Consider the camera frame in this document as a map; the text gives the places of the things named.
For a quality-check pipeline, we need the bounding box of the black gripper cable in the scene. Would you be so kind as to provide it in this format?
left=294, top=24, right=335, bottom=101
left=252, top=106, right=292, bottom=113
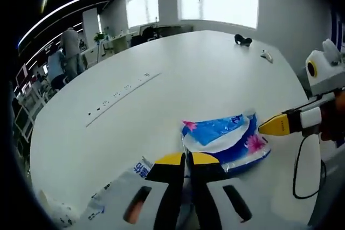
left=292, top=132, right=327, bottom=200

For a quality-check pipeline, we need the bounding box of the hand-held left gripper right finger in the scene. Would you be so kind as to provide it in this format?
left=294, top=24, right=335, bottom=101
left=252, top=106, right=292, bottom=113
left=188, top=152, right=278, bottom=230

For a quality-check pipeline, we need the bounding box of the person's right hand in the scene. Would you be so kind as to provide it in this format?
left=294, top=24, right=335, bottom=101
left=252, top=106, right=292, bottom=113
left=320, top=89, right=345, bottom=145

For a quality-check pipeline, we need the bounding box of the blue flower-print tissue pack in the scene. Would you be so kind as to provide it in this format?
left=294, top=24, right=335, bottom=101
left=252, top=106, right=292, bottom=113
left=180, top=108, right=272, bottom=177

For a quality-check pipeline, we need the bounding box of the white plastic bag with print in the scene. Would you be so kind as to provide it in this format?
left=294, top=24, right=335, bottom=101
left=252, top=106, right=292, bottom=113
left=80, top=156, right=156, bottom=227

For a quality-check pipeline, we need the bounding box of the ceiling light strip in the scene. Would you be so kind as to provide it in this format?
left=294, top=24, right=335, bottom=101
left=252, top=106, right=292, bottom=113
left=18, top=0, right=126, bottom=49

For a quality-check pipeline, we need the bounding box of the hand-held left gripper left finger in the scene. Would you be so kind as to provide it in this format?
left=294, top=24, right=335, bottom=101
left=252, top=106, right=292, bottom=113
left=106, top=152, right=185, bottom=230

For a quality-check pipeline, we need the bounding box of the white background desk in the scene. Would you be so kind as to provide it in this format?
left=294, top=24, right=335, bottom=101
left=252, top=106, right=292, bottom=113
left=98, top=32, right=142, bottom=62

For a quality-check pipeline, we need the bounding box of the white leaf-print paper roll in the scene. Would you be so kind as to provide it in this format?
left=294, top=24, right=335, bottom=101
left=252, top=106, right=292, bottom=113
left=37, top=189, right=81, bottom=228

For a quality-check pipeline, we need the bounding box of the small black gadget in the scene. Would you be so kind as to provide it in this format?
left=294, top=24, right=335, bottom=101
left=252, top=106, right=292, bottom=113
left=234, top=33, right=253, bottom=48

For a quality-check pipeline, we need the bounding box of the small white object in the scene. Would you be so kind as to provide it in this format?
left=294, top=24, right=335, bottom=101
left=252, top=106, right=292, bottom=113
left=260, top=48, right=274, bottom=64

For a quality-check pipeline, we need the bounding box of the black office chair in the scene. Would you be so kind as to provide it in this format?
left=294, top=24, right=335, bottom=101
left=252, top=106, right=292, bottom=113
left=141, top=26, right=164, bottom=41

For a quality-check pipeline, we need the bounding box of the pink-framed monitor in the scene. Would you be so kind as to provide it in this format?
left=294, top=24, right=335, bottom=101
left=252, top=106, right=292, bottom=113
left=15, top=64, right=29, bottom=87

